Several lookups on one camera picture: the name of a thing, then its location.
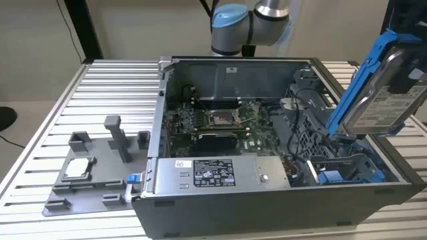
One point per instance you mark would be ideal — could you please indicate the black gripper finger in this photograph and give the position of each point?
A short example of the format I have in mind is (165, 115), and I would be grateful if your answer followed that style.
(403, 72)

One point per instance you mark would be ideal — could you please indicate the hard disk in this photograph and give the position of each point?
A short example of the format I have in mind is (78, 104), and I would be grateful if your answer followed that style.
(380, 110)

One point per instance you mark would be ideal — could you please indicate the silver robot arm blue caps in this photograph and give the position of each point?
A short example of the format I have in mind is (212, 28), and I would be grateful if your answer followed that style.
(233, 30)

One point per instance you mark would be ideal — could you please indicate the grey metal disk bay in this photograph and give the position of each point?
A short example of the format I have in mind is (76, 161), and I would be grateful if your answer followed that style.
(300, 135)

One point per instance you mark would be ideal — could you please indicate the blue empty disk carrier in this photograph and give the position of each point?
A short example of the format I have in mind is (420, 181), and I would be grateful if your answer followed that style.
(329, 177)

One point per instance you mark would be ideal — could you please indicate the black RAM slot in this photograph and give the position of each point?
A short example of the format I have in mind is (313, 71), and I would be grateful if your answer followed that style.
(220, 127)
(220, 131)

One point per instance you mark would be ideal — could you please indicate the green motherboard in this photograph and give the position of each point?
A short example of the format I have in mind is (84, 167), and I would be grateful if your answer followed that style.
(263, 142)

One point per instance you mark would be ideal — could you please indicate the CPU socket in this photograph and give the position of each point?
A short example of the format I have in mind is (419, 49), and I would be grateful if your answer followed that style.
(223, 117)

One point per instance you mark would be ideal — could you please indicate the black plastic cover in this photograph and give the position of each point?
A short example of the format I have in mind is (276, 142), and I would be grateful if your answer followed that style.
(215, 143)

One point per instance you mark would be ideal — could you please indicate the dark grey PC case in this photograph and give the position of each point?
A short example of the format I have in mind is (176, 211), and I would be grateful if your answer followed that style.
(233, 212)

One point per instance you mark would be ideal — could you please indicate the silver power supply unit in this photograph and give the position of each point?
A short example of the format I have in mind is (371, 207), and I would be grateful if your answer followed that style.
(173, 180)

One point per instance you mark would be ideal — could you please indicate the blue case latch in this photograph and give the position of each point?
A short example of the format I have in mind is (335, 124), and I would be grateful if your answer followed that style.
(132, 179)

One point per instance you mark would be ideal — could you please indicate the grey parts rack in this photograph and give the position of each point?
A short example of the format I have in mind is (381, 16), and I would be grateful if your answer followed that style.
(100, 150)

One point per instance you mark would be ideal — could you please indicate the silver CPU chip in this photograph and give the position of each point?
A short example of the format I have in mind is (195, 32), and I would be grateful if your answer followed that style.
(77, 168)

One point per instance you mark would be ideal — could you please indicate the black round object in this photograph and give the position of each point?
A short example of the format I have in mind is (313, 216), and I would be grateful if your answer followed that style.
(6, 118)

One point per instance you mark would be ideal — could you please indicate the black metal post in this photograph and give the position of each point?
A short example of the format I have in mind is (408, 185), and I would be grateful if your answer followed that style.
(86, 30)

